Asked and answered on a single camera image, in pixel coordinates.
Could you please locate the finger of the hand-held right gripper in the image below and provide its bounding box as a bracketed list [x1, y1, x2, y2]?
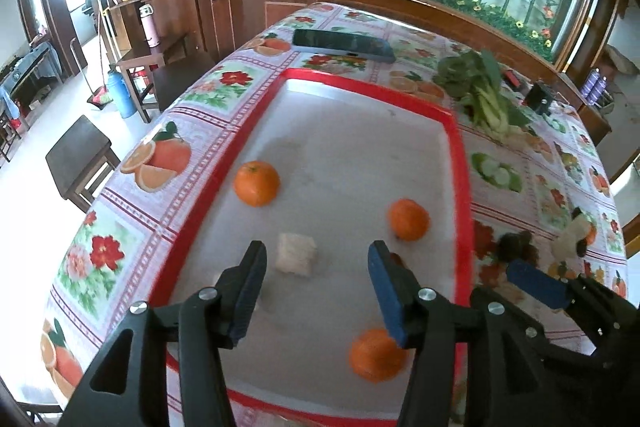
[505, 259, 640, 349]

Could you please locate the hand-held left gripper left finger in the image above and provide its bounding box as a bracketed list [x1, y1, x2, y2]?
[60, 239, 268, 427]

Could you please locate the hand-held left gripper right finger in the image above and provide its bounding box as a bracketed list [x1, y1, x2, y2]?
[367, 239, 561, 427]

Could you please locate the dark red jujube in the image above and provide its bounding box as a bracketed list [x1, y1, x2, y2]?
[500, 231, 538, 265]

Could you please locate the orange mandarin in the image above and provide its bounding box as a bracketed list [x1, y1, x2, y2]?
[388, 198, 431, 242]
[349, 328, 410, 383]
[234, 160, 281, 208]

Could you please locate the red rimmed white tray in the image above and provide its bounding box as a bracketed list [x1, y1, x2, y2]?
[150, 68, 473, 423]

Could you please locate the green bok choy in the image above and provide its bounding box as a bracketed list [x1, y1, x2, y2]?
[432, 49, 533, 140]

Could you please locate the dark wooden stool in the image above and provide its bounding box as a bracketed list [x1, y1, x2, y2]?
[45, 114, 123, 212]

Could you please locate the blue water bottle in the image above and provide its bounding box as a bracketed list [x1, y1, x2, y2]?
[106, 64, 138, 120]

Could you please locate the red dustpan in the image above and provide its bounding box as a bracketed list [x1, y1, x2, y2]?
[87, 87, 113, 110]

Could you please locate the black smartphone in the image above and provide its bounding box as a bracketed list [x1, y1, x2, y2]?
[291, 28, 397, 64]

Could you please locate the wooden chair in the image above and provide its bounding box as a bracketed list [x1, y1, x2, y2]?
[117, 32, 216, 122]

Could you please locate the pink thermos flask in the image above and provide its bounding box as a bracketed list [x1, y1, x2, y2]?
[139, 3, 161, 48]

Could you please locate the dark side table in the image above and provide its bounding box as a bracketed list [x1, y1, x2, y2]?
[0, 42, 63, 108]

